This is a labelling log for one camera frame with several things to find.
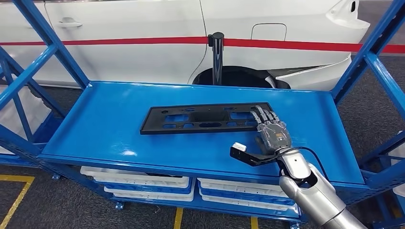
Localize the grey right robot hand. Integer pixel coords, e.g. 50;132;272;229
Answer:
249;105;293;156

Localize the long black plastic car part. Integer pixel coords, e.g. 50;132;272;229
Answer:
140;102;274;135

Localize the blue steel shelf rack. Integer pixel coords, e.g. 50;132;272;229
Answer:
0;0;405;229

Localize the black part in bin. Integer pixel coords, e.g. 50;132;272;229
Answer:
147;172;183;178

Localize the blue bin lid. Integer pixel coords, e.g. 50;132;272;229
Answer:
198;188;297;207
102;180;196;195

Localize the red barrier belt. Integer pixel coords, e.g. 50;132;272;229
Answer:
223;38;405;54
0;36;210;47

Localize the white car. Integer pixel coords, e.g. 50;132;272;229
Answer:
0;0;371;92

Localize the yellow floor tape square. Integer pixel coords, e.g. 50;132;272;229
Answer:
0;175;35;229

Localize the black camera bracket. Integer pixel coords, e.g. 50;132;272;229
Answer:
229;146;281;167

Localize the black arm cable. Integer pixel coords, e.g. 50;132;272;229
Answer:
283;146;330;182

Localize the black stanchion post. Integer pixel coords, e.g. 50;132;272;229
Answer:
208;31;224;86

